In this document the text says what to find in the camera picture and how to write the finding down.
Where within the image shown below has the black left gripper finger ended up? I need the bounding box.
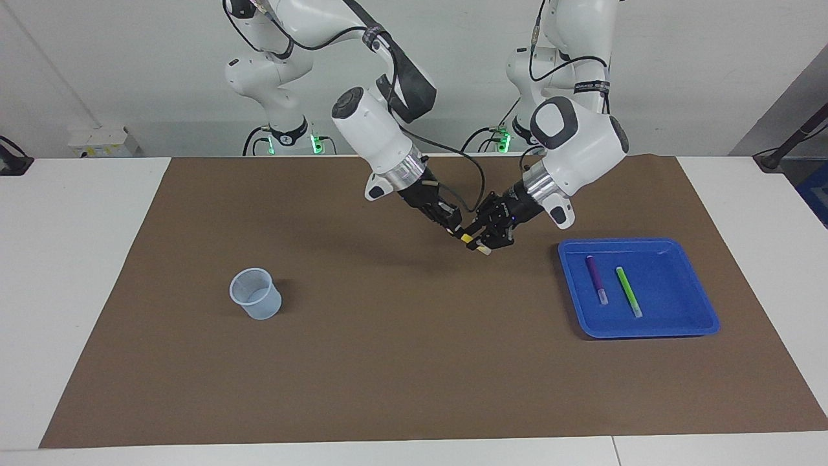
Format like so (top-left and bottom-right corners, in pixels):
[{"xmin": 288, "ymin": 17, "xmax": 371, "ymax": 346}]
[
  {"xmin": 474, "ymin": 223, "xmax": 516, "ymax": 253},
  {"xmin": 463, "ymin": 192, "xmax": 512, "ymax": 239}
]

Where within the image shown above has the purple pen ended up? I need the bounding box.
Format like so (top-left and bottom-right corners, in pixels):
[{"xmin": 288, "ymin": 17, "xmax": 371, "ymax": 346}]
[{"xmin": 585, "ymin": 255, "xmax": 609, "ymax": 306}]

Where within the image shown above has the green pen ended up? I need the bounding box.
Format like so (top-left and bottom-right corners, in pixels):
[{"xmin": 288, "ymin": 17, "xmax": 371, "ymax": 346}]
[{"xmin": 615, "ymin": 266, "xmax": 644, "ymax": 318}]

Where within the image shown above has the brown table mat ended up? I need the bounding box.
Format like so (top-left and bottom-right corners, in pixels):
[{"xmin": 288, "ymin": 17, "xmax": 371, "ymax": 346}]
[{"xmin": 39, "ymin": 154, "xmax": 828, "ymax": 449}]

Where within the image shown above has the translucent plastic cup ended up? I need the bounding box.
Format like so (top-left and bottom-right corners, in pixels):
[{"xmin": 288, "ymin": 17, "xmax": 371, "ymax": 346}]
[{"xmin": 229, "ymin": 267, "xmax": 283, "ymax": 320}]

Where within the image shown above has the blue plastic tray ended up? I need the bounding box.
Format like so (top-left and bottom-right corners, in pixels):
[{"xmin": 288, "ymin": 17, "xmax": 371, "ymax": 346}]
[{"xmin": 558, "ymin": 238, "xmax": 721, "ymax": 339}]

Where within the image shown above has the black stand pole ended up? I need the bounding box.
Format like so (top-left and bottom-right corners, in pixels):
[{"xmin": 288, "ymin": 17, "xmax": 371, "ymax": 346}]
[{"xmin": 754, "ymin": 102, "xmax": 828, "ymax": 171}]

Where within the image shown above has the blue crate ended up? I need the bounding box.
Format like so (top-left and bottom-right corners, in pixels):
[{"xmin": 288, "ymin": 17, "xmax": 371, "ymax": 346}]
[{"xmin": 797, "ymin": 162, "xmax": 828, "ymax": 228}]

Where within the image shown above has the white box with yellow labels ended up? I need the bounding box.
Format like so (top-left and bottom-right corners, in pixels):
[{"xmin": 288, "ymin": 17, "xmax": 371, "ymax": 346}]
[{"xmin": 68, "ymin": 126, "xmax": 140, "ymax": 159}]

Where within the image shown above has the black left arm base cable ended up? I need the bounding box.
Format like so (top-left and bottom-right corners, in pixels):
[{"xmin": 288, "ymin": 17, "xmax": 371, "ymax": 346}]
[{"xmin": 461, "ymin": 94, "xmax": 522, "ymax": 154}]

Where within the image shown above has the black arm base cable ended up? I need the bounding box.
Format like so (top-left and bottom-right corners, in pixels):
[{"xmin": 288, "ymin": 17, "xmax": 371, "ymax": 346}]
[
  {"xmin": 243, "ymin": 125, "xmax": 274, "ymax": 157},
  {"xmin": 461, "ymin": 94, "xmax": 522, "ymax": 154}
]

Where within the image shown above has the black right arm base cable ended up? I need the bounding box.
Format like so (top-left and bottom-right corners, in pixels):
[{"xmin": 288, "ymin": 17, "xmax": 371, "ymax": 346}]
[{"xmin": 243, "ymin": 125, "xmax": 274, "ymax": 157}]

